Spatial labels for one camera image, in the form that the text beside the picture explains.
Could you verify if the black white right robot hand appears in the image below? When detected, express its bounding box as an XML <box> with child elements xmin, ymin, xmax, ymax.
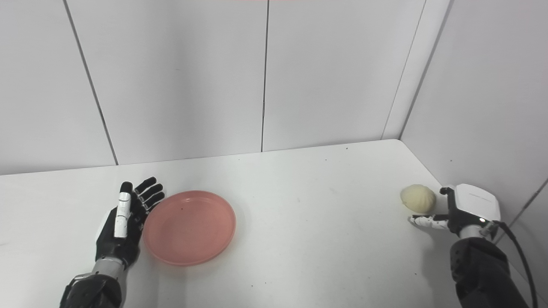
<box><xmin>408</xmin><ymin>184</ymin><xmax>501</xmax><ymax>238</ymax></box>

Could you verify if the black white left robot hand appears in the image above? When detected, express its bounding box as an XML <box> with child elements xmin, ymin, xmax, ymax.
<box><xmin>95</xmin><ymin>177</ymin><xmax>165</xmax><ymax>268</ymax></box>

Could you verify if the pale yellow steamed bun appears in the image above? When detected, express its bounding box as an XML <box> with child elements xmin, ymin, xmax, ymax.
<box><xmin>400</xmin><ymin>184</ymin><xmax>437</xmax><ymax>214</ymax></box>

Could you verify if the pink round plate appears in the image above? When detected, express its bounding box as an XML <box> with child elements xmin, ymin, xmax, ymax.
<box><xmin>143</xmin><ymin>190</ymin><xmax>237</xmax><ymax>267</ymax></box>

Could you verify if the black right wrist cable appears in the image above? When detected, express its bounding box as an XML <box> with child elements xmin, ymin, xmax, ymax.
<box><xmin>479</xmin><ymin>218</ymin><xmax>539</xmax><ymax>308</ymax></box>

